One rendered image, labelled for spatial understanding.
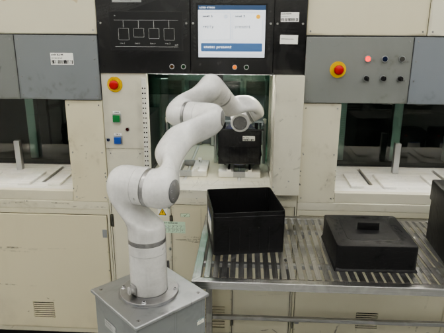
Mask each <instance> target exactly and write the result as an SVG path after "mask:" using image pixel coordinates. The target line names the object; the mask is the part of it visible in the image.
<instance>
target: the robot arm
mask: <svg viewBox="0 0 444 333"><path fill-rule="evenodd" d="M165 115H166V119H167V121H168V123H169V124H170V125H172V126H173V127H171V128H170V129H169V130H168V131H167V132H166V133H165V134H164V135H163V137H162V138H161V140H160V141H159V143H158V144H157V146H156V149H155V158H156V161H157V163H158V165H159V166H160V167H159V168H149V167H144V166H134V165H120V166H117V167H116V168H114V169H113V170H112V171H111V172H110V174H109V175H108V178H107V182H106V191H107V194H108V198H109V200H110V202H111V203H112V205H113V206H114V208H115V210H116V211H117V212H118V214H119V215H120V217H121V218H122V219H123V220H124V222H125V224H126V227H127V231H128V251H129V274H130V279H129V280H128V281H127V282H125V283H124V284H123V286H121V288H120V297H121V299H122V301H123V302H125V303H127V304H128V305H131V306H134V307H140V308H150V307H158V306H161V305H164V304H166V303H168V302H170V301H171V300H173V299H174V298H175V297H176V296H177V294H178V284H177V282H176V281H175V280H174V279H172V278H171V277H168V276H167V240H166V228H165V223H164V222H163V220H162V219H161V218H160V217H159V216H158V215H156V214H155V213H154V212H153V211H152V210H150V209H149V207H151V208H155V209H166V208H168V207H170V206H172V205H174V204H175V203H176V201H177V199H178V197H179V194H180V177H179V172H180V166H181V164H182V161H183V159H184V157H185V156H186V154H187V153H188V152H189V150H190V149H191V148H192V147H193V146H194V145H196V144H197V143H200V142H202V141H204V140H206V139H209V138H210V137H213V136H214V135H216V134H217V133H219V132H220V131H221V129H222V128H223V126H224V123H225V116H228V117H231V127H232V128H233V129H234V130H235V131H237V132H243V131H246V130H247V129H248V127H249V125H250V124H251V123H253V122H255V121H257V120H259V119H260V118H261V117H263V115H264V109H263V107H262V105H261V104H260V103H259V102H258V101H257V100H256V99H255V98H254V97H252V96H248V95H240V96H234V95H233V93H232V92H231V91H230V90H229V88H228V87H227V85H226V84H225V83H224V82H223V80H222V79H221V78H220V77H219V76H217V75H215V74H207V75H205V76H203V77H202V79H201V80H200V81H199V83H198V84H197V85H196V86H195V87H193V88H192V89H190V90H188V91H186V92H184V93H182V94H180V95H178V96H177V97H175V98H174V99H173V100H172V101H171V102H170V103H169V105H168V106H167V108H166V114H165Z"/></svg>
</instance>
